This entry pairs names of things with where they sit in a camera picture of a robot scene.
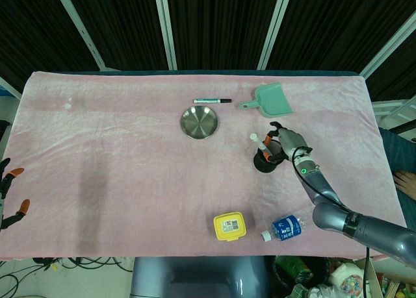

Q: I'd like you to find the pink fleece table cloth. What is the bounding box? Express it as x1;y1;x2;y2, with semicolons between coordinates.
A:
0;71;410;259

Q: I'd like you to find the black mesh cup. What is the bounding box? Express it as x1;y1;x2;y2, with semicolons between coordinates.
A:
253;138;289;175

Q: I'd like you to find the black bin with green bag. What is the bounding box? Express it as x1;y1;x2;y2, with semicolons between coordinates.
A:
274;255;330;293

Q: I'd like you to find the bystander teal trouser leg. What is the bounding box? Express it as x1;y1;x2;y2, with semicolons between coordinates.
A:
380;128;416;214

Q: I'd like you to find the bystander bare hand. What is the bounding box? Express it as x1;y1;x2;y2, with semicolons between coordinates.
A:
393;169;416;200

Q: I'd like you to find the white plastic toy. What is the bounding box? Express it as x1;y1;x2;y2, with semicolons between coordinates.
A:
327;262;365;295

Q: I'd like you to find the white aluminium frame post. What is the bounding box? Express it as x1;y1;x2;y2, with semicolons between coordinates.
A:
257;0;294;70
53;0;107;70
359;10;416;78
0;76;22;100
153;0;178;70

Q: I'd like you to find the round steel plate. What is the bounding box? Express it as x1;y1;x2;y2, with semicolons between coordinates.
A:
180;105;221;140

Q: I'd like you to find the grey robot torso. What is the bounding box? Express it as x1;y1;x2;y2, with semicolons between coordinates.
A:
129;256;277;298

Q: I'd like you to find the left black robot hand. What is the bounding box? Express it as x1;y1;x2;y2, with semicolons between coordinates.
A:
0;157;31;230

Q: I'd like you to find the clear bottle with blue label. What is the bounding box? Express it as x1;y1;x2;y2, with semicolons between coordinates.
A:
260;210;316;243

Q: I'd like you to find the yellow lidded box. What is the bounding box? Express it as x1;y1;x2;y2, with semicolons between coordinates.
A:
213;211;247;242

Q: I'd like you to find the black floor cable bundle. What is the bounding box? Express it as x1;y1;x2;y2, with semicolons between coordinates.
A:
0;256;135;298

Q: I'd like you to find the white step ladder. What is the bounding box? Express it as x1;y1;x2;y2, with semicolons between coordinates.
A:
372;96;416;130

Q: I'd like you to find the white tube with cap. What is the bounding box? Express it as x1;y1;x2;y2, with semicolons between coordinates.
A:
249;132;271;161

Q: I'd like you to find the green plastic dustpan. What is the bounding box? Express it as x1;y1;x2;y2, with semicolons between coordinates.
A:
239;82;295;120

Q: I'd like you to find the black pleated curtain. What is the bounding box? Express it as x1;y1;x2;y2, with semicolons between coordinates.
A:
0;0;416;101

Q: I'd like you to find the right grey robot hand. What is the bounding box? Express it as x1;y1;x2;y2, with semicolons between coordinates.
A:
263;121;313;165

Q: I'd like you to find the green white marker pen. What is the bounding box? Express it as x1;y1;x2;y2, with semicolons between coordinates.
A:
193;98;233;105

